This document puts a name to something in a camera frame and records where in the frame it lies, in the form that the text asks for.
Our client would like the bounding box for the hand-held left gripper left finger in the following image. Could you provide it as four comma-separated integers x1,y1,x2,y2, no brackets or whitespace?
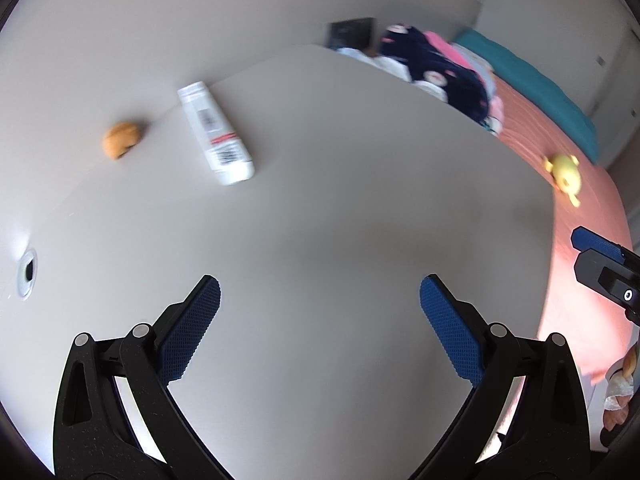
52,274,236,480

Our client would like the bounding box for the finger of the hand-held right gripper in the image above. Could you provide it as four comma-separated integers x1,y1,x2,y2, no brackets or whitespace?
573,248,640,326
571,226,640,267

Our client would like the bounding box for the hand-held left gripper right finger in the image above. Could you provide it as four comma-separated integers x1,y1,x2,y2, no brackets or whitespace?
410,274,591,480

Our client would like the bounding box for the white plastic bottle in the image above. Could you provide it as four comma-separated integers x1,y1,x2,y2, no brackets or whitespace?
177,81,256,187

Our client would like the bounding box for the orange bun toy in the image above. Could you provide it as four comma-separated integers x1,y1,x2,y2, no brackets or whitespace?
102,120,141,161

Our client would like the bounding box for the person's right hand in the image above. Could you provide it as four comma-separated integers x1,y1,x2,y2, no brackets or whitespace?
602,344,640,433

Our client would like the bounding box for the yellow plush toy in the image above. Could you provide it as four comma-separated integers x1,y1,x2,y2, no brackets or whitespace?
544,154,583,207

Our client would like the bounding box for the bed with pink sheet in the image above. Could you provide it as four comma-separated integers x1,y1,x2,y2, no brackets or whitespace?
492,72,640,381

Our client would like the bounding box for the white and pink towel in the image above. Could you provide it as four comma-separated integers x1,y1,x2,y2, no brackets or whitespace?
482,95,506,136

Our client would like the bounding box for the teal pillow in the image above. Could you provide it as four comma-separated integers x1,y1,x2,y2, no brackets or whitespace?
452,27,598,163

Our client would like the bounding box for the light blue cloth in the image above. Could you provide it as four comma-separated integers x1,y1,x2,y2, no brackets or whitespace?
452,42,496,77

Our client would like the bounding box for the white wardrobe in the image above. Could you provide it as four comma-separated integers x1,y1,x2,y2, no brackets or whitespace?
475,0,640,181

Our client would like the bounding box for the navy printed blanket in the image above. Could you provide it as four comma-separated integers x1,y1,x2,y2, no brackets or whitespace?
377,24,493,126

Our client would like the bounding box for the hot pink cloth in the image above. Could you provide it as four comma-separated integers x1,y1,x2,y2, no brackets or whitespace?
425,30,476,68

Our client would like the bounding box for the dark grey box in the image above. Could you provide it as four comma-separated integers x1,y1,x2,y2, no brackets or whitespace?
327,17,377,52

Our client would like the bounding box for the white desk cable grommet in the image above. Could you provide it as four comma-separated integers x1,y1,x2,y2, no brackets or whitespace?
15,247,40,300

